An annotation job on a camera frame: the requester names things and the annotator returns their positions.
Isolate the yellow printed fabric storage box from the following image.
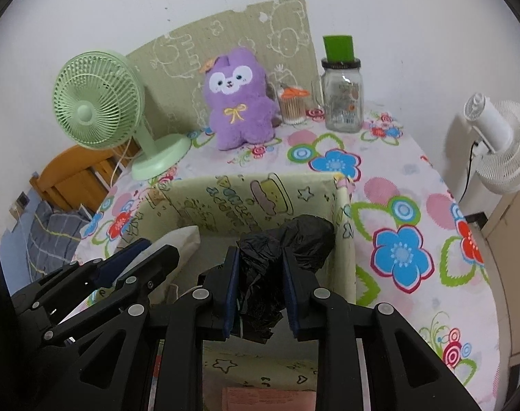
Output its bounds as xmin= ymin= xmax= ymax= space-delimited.
xmin=127 ymin=171 xmax=359 ymax=411

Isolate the purple plush toy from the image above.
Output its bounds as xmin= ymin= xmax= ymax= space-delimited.
xmin=197 ymin=48 xmax=276 ymax=151

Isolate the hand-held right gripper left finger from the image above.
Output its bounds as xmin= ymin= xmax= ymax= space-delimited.
xmin=43 ymin=246 xmax=241 ymax=411

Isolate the cotton swab container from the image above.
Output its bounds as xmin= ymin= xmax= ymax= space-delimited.
xmin=277 ymin=86 xmax=310 ymax=126

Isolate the floral tablecloth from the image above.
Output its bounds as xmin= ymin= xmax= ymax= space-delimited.
xmin=73 ymin=103 xmax=500 ymax=411

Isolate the white desk fan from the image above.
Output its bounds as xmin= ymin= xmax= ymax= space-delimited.
xmin=446 ymin=93 xmax=520 ymax=195

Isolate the glass jar with green lid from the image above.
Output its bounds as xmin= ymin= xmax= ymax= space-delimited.
xmin=311 ymin=34 xmax=366 ymax=133

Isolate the grey plaid blanket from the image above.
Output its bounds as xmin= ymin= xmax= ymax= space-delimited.
xmin=0 ymin=200 xmax=92 ymax=284

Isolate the green desk fan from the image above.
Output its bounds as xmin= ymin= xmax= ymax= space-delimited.
xmin=53 ymin=50 xmax=193 ymax=180

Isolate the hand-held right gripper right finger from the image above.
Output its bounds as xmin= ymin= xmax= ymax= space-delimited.
xmin=282 ymin=249 xmax=481 ymax=411

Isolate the black fan cable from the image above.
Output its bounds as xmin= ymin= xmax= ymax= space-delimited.
xmin=457 ymin=139 xmax=479 ymax=206

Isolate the black plastic bag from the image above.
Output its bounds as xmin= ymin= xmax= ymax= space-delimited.
xmin=236 ymin=215 xmax=335 ymax=346

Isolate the white cloth bundle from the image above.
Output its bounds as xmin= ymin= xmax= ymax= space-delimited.
xmin=148 ymin=226 xmax=201 ymax=304

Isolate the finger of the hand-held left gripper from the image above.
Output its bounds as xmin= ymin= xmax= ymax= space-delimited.
xmin=39 ymin=244 xmax=180 ymax=346
xmin=11 ymin=238 xmax=152 ymax=331

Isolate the white fan cable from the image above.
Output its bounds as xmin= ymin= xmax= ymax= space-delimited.
xmin=111 ymin=137 xmax=129 ymax=190

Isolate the pink paper sheet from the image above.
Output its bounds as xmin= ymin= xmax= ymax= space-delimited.
xmin=222 ymin=387 xmax=319 ymax=411

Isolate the printed cardboard panel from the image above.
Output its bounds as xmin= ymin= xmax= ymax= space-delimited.
xmin=126 ymin=0 xmax=317 ymax=142

